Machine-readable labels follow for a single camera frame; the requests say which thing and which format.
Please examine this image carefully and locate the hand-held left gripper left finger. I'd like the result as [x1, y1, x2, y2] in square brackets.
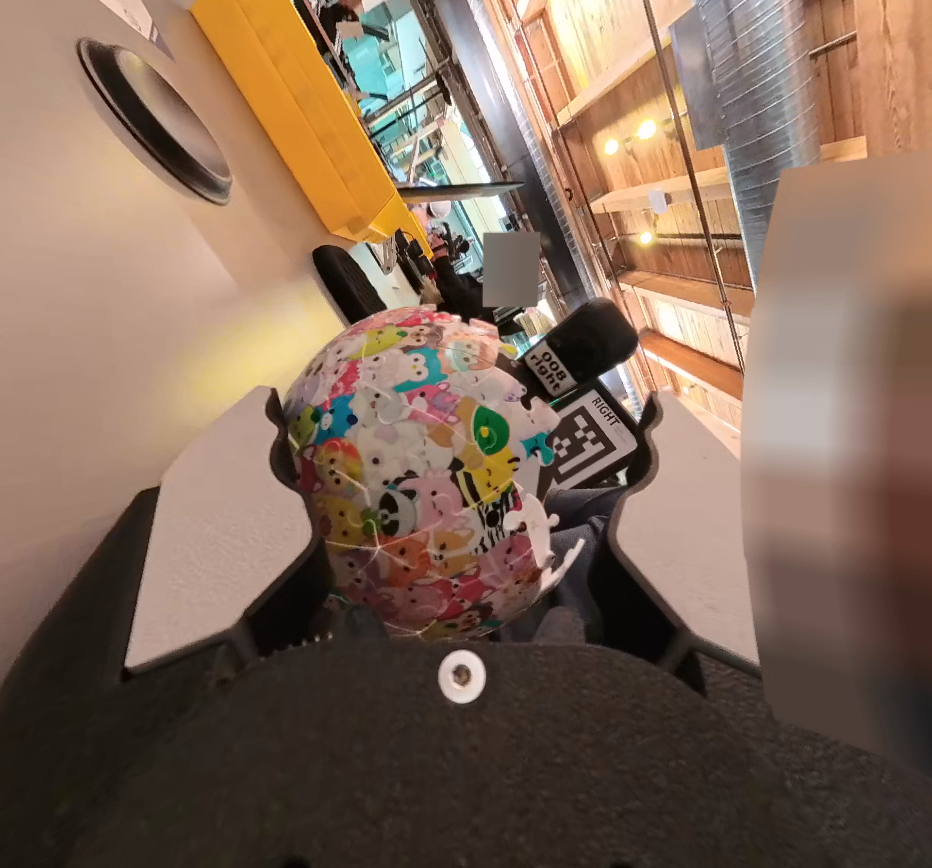
[124, 386, 326, 672]

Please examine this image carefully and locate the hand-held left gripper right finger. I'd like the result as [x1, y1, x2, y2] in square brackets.
[606, 391, 762, 674]

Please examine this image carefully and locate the colourful cartoon puzzle ball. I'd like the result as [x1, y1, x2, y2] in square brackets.
[283, 304, 585, 643]

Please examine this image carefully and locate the dark ceiling pipe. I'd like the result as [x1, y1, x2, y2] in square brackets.
[424, 0, 599, 310]

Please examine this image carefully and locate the black chair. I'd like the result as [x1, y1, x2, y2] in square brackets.
[312, 244, 384, 328]

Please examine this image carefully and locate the yellow plastic box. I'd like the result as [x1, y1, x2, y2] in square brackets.
[191, 0, 432, 246]

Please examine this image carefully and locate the silver ventilation duct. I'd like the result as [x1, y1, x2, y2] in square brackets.
[677, 0, 827, 258]

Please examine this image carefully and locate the black round cable grommet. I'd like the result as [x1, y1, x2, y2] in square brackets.
[76, 37, 234, 206]

